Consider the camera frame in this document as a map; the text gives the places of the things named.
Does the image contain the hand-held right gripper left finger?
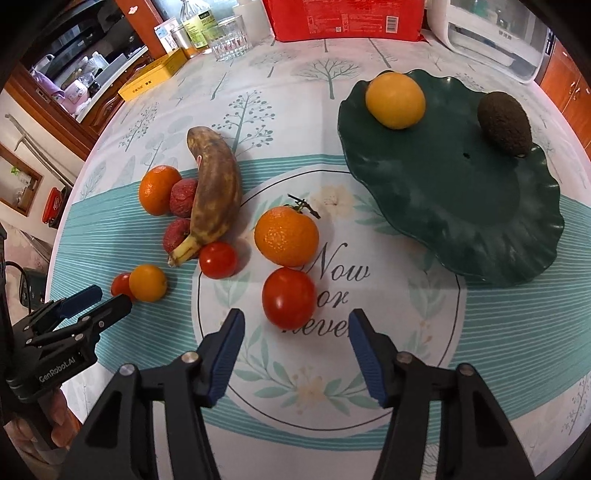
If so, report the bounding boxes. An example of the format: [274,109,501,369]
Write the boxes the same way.
[65,308,246,480]

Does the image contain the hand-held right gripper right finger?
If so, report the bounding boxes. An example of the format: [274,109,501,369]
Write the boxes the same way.
[348,308,539,480]

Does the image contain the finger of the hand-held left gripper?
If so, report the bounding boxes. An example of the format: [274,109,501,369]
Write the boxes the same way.
[27,285,103,334]
[25,294,134,354]

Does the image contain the small cherry tomato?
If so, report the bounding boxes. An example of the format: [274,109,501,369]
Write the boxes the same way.
[111,272,136,301]

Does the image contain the small yellow-orange kumquat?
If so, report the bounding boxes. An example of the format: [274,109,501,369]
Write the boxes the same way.
[128,264,168,304]

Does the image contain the large red tomato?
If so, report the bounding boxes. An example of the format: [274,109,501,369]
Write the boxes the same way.
[262,267,317,330]

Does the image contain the medium red tomato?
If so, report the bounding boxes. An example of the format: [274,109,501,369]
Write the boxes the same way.
[198,241,239,280]

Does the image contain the small stemless tangerine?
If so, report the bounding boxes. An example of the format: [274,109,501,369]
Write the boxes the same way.
[139,165,183,217]

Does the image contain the large tangerine with stem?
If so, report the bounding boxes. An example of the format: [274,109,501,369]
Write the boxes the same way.
[254,194,321,268]

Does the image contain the brown spotted banana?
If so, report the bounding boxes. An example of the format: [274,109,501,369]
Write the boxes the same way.
[167,126,243,268]

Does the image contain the dark green leaf-shaped plate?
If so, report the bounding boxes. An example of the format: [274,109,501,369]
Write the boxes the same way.
[337,68,566,287]

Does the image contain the person's left hand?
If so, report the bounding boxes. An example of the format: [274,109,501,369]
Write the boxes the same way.
[4,387,82,459]

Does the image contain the red storage box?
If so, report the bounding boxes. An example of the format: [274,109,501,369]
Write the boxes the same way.
[41,185,70,227]

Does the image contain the dark wooden sideboard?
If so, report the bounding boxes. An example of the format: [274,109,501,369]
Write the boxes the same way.
[0,0,162,162]

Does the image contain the tree-print tablecloth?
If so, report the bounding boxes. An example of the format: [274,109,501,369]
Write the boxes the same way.
[44,34,591,480]

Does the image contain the yellow flat box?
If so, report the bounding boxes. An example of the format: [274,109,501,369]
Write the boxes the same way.
[117,47,189,101]

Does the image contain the yellow orange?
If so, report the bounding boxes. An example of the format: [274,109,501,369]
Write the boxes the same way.
[365,71,426,130]

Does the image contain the dark avocado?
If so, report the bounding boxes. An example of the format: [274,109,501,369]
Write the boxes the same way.
[477,91,533,158]

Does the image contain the small tissue pack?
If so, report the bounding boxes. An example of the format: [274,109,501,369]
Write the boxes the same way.
[154,17,178,52]

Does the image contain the clear glass cup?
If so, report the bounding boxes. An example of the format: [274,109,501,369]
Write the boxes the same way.
[203,15,252,62]

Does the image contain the clear bottle with green label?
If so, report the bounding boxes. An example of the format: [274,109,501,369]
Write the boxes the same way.
[178,0,218,49]

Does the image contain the white plastic bottle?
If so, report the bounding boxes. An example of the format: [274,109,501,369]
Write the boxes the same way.
[231,0,271,42]

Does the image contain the orange wooden cabinets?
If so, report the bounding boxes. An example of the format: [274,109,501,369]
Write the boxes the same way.
[538,39,591,153]

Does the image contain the white countertop appliance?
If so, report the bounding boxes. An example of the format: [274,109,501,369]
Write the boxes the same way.
[425,0,555,85]

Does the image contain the red paper cup package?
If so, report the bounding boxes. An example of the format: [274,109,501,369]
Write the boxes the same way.
[262,0,430,44]

